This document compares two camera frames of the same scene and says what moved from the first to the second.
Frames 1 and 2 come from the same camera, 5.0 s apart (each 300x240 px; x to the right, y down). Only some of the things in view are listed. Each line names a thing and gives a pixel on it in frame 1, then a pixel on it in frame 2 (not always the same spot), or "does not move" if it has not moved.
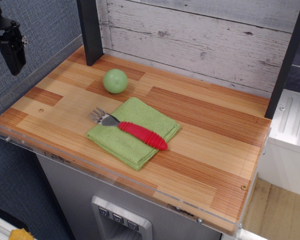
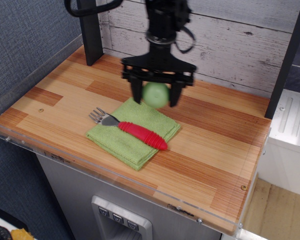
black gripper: x=11 y=41 → x=159 y=64
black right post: x=289 y=57 does not move
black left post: x=89 y=20 does not move
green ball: x=115 y=81 → x=155 y=94
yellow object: x=20 y=234 does not move
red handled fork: x=99 y=116 does not move
